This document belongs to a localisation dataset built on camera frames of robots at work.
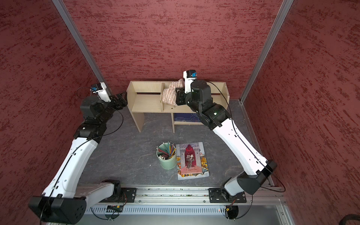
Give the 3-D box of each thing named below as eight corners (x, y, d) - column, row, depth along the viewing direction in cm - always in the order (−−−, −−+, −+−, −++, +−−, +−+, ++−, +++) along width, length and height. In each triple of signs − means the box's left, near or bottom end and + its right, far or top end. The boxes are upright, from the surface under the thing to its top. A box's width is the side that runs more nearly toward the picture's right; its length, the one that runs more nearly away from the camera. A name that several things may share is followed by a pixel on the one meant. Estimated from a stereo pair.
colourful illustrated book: (177, 180, 81) (177, 179, 80) (175, 145, 95) (175, 144, 94) (209, 176, 83) (210, 175, 81) (202, 142, 97) (202, 141, 95)
